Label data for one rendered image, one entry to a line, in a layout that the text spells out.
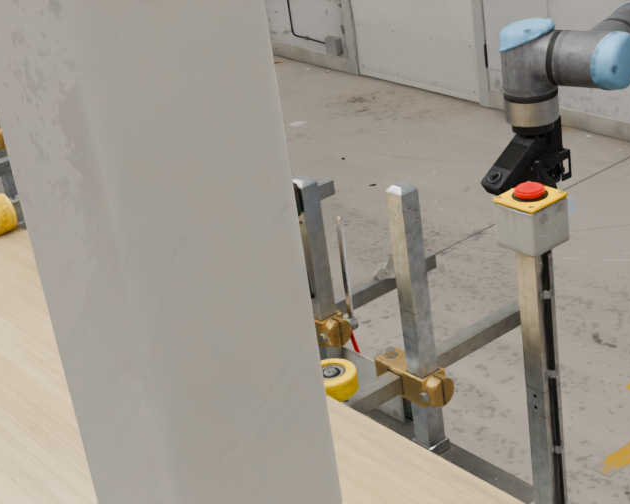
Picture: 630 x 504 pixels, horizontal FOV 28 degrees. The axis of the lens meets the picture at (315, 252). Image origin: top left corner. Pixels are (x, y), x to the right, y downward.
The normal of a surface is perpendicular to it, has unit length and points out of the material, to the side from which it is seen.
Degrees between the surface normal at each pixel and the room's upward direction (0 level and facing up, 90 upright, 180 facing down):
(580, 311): 0
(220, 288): 90
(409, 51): 91
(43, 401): 0
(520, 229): 90
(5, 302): 0
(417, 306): 90
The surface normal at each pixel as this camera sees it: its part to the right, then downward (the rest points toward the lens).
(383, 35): -0.78, 0.37
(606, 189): -0.14, -0.89
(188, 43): 0.62, 0.26
